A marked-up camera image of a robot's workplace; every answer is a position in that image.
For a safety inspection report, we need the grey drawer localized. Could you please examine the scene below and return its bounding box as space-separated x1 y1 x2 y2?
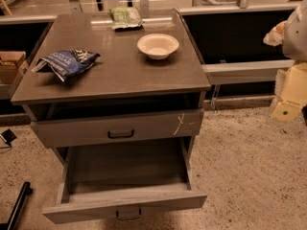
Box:
42 138 206 224
31 109 203 148

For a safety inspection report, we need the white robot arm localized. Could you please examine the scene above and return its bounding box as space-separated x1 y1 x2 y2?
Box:
263 0 307 122

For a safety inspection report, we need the grey wooden drawer cabinet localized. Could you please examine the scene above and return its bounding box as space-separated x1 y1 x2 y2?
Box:
12 12 210 155

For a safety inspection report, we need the white bowl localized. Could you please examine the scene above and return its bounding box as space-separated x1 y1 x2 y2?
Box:
137 34 179 60

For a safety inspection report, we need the green snack bag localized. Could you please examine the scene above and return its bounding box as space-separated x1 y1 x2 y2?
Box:
109 7 143 30

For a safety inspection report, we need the blue chip bag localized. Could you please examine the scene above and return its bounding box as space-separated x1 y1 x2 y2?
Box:
32 49 100 81

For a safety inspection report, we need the cardboard box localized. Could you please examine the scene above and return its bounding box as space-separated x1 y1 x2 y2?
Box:
0 51 29 84

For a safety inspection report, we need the black bar on floor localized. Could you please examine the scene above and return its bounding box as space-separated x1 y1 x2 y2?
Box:
0 181 33 230

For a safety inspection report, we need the black floor device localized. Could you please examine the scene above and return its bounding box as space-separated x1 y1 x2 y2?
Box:
0 128 16 146

